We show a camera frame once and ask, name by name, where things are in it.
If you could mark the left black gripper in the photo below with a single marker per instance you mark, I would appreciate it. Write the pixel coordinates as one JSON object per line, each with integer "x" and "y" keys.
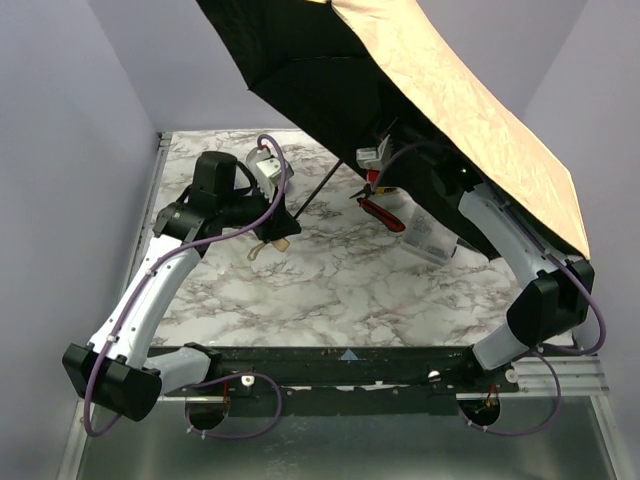
{"x": 275, "y": 226}

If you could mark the beige umbrella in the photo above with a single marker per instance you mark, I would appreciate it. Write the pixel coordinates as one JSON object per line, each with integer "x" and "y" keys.
{"x": 351, "y": 73}

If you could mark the purple umbrella case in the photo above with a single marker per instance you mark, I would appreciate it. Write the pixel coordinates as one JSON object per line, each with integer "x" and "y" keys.
{"x": 256, "y": 156}

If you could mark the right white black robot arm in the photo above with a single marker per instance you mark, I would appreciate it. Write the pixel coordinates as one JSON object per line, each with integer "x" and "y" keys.
{"x": 555, "y": 285}

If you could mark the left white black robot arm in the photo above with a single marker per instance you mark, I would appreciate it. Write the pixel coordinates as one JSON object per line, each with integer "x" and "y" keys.
{"x": 113, "y": 369}

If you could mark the clear plastic box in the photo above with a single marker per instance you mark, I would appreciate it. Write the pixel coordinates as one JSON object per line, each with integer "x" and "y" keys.
{"x": 428, "y": 239}

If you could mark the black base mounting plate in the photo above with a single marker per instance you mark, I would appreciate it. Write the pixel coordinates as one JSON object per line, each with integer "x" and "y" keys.
{"x": 345, "y": 381}

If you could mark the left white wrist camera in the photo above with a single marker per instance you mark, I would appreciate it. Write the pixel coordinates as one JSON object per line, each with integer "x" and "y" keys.
{"x": 268, "y": 174}

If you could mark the yellow handled pliers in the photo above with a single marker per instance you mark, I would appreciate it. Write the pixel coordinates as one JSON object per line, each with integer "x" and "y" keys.
{"x": 367, "y": 191}

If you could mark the aluminium frame rail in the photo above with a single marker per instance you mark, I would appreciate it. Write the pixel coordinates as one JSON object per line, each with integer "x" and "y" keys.
{"x": 577, "y": 377}

